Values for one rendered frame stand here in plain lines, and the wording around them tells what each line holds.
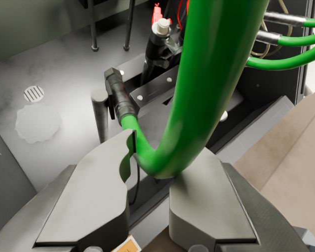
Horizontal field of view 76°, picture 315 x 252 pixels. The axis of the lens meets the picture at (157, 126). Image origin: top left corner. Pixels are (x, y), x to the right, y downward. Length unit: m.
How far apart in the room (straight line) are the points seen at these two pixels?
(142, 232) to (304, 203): 1.69
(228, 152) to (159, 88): 0.21
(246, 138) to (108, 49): 0.45
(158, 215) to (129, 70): 0.29
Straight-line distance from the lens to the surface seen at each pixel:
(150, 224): 0.41
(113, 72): 0.25
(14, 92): 0.61
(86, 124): 0.54
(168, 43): 0.31
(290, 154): 1.97
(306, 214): 1.99
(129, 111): 0.18
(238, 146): 0.49
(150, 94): 0.41
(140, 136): 0.15
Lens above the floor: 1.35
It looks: 69 degrees down
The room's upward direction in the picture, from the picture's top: 39 degrees clockwise
